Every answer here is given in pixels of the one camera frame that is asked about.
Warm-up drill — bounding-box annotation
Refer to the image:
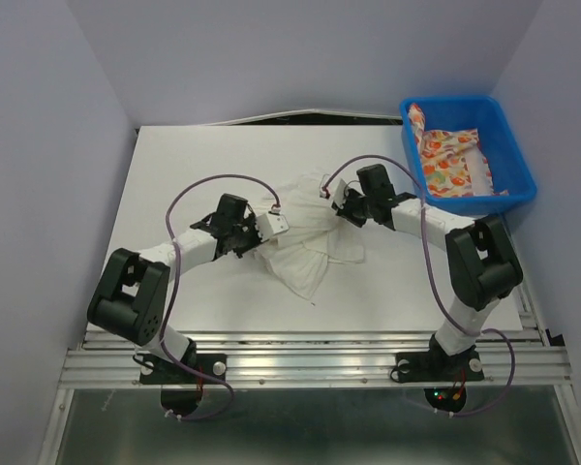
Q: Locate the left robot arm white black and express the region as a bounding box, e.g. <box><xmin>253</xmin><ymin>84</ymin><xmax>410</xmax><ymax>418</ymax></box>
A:
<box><xmin>87</xmin><ymin>194</ymin><xmax>271</xmax><ymax>382</ymax></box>

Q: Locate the blue plastic bin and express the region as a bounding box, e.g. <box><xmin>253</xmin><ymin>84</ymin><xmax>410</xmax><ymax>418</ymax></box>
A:
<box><xmin>399</xmin><ymin>95</ymin><xmax>536</xmax><ymax>216</ymax></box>

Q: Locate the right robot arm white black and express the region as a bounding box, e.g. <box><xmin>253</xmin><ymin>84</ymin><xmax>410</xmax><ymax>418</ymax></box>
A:
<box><xmin>330</xmin><ymin>164</ymin><xmax>523</xmax><ymax>383</ymax></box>

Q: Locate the aluminium rail frame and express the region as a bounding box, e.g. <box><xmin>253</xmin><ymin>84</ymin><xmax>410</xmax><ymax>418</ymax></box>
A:
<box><xmin>38</xmin><ymin>212</ymin><xmax>580</xmax><ymax>465</ymax></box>

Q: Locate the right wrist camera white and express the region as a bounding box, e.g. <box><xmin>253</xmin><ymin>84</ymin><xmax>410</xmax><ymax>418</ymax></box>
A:
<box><xmin>320</xmin><ymin>179</ymin><xmax>348</xmax><ymax>210</ymax></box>

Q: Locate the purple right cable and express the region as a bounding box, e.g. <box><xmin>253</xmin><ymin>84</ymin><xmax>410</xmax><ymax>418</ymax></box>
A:
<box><xmin>321</xmin><ymin>154</ymin><xmax>517</xmax><ymax>419</ymax></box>

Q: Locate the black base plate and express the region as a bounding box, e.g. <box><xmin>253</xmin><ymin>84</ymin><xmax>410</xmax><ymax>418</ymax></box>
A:
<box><xmin>133</xmin><ymin>354</ymin><xmax>227</xmax><ymax>386</ymax></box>
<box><xmin>389</xmin><ymin>352</ymin><xmax>485</xmax><ymax>385</ymax></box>

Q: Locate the orange floral patterned skirt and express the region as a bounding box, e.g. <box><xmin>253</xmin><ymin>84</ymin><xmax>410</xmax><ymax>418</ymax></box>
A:
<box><xmin>408</xmin><ymin>103</ymin><xmax>508</xmax><ymax>198</ymax></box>

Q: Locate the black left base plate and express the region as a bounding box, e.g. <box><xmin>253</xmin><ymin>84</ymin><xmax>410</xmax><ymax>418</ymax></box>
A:
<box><xmin>133</xmin><ymin>354</ymin><xmax>227</xmax><ymax>386</ymax></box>

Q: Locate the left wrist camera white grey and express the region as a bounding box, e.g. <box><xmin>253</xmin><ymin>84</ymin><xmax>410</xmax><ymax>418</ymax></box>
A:
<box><xmin>256</xmin><ymin>212</ymin><xmax>289</xmax><ymax>242</ymax></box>

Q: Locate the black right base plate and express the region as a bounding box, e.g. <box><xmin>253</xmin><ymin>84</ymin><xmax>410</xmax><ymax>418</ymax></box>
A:
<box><xmin>389</xmin><ymin>352</ymin><xmax>485</xmax><ymax>385</ymax></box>

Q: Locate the white ruffled skirt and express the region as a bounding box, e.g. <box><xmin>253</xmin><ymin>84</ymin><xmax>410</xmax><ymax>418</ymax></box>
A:
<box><xmin>254</xmin><ymin>170</ymin><xmax>365</xmax><ymax>300</ymax></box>

